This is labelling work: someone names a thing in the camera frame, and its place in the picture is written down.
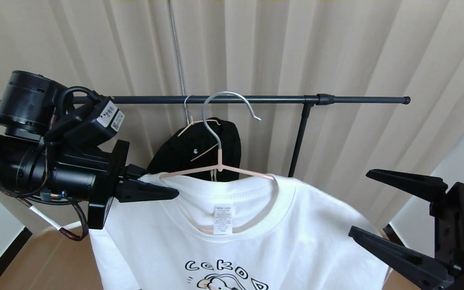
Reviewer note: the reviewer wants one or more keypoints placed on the black garment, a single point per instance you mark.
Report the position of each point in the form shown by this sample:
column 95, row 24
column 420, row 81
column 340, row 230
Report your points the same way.
column 175, row 153

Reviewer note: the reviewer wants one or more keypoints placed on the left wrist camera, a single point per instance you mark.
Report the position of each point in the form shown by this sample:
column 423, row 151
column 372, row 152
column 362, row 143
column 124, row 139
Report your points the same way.
column 95, row 125

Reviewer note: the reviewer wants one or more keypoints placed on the white printed garment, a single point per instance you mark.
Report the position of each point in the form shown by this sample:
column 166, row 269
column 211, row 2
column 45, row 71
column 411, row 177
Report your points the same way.
column 296, row 241

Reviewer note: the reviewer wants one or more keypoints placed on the pink clothes hanger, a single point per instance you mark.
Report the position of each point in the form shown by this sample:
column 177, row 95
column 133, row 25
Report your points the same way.
column 219, row 159
column 199, row 121

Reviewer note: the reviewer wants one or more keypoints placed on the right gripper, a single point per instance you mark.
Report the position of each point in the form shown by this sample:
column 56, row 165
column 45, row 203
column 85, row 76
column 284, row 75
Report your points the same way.
column 457, row 229

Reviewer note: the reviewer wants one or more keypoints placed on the beige curtain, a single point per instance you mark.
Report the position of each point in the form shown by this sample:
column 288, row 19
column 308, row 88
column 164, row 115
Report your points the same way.
column 336, row 48

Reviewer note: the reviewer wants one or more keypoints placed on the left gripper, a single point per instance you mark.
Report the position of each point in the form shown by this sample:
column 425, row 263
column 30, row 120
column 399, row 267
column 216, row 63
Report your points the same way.
column 75, row 177

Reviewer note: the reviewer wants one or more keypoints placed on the black clothes rack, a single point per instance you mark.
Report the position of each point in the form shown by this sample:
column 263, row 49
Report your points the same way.
column 336, row 99

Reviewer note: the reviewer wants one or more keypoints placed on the thin grey curtain wand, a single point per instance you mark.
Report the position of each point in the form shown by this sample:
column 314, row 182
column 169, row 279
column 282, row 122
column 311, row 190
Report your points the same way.
column 177, row 52

